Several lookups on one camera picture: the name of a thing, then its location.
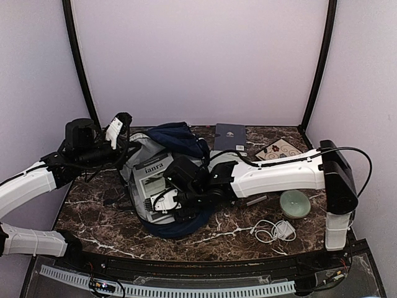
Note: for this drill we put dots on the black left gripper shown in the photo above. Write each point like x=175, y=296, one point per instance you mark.
x=123, y=146

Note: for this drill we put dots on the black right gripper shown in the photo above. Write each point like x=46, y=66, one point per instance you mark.
x=187, y=214

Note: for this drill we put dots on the navy blue student backpack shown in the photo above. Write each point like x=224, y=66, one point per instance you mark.
x=177, y=139

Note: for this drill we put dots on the grey ianra magazine book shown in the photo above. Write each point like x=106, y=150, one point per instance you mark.
x=147, y=183

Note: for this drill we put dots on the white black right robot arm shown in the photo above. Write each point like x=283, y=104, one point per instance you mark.
x=324, y=168

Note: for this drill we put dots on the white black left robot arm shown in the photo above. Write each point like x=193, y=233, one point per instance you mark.
x=87, y=148

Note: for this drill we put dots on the red tipped white marker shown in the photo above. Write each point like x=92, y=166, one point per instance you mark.
x=255, y=201

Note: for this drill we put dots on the dark blue notebook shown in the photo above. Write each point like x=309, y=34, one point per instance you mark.
x=230, y=137

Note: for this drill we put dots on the pale green ceramic bowl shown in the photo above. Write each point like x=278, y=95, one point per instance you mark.
x=295, y=204

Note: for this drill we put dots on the floral square ceramic plate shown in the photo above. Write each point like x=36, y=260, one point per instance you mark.
x=279, y=149

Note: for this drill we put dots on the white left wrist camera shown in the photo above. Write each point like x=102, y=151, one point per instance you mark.
x=119, y=125

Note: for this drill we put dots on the white charger with cable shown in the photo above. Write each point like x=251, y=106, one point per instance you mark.
x=268, y=232

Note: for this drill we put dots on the black front table rail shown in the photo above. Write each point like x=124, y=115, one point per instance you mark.
x=123, y=252

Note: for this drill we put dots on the white slotted cable duct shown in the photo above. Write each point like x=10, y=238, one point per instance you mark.
x=166, y=287

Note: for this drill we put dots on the black left corner frame post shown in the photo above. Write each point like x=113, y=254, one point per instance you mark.
x=78, y=60

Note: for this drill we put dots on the black corner frame post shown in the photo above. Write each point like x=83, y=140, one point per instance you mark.
x=321, y=65
x=78, y=60

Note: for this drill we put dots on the black right corner frame post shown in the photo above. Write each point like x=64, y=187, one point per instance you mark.
x=321, y=65

